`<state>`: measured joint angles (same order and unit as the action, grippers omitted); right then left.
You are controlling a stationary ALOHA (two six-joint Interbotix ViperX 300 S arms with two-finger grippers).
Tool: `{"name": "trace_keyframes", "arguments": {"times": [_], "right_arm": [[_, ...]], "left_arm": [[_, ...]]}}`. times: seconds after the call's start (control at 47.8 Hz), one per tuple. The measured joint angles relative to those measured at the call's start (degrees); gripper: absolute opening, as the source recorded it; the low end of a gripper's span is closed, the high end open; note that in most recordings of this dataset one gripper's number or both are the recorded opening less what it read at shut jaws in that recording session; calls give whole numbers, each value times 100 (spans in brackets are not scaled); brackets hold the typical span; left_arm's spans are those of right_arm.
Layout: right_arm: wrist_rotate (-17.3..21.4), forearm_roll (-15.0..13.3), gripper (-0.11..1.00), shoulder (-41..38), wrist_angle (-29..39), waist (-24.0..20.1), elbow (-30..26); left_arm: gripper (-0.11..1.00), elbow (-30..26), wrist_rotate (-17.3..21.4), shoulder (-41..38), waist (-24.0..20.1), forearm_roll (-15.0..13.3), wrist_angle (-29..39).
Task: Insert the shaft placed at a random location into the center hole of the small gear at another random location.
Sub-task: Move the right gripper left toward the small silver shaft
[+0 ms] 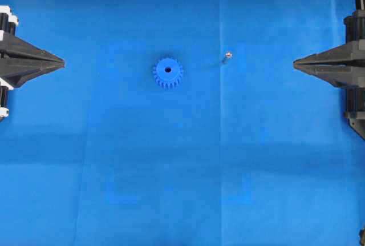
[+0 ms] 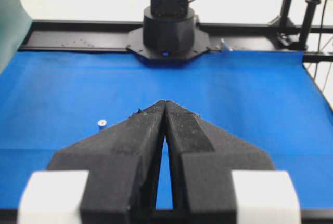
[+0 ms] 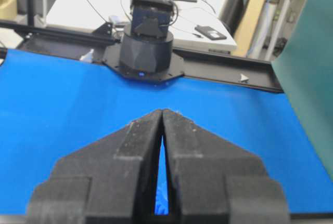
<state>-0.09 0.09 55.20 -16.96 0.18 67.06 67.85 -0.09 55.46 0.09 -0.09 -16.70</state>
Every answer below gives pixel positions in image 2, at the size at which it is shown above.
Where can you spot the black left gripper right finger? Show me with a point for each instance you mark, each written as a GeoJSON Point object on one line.
{"type": "Point", "coordinates": [202, 157]}

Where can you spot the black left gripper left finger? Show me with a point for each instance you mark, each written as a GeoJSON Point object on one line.
{"type": "Point", "coordinates": [123, 162]}

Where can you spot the blue cylindrical shaft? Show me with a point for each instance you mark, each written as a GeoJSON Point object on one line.
{"type": "Point", "coordinates": [102, 124]}

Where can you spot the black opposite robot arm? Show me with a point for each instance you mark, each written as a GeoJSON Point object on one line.
{"type": "Point", "coordinates": [164, 164]}

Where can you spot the blue table mat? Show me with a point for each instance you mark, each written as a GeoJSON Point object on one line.
{"type": "Point", "coordinates": [50, 100]}

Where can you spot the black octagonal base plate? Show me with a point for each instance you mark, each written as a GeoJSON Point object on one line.
{"type": "Point", "coordinates": [168, 44]}

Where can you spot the black aluminium frame rail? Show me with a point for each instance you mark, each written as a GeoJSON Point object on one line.
{"type": "Point", "coordinates": [107, 37]}

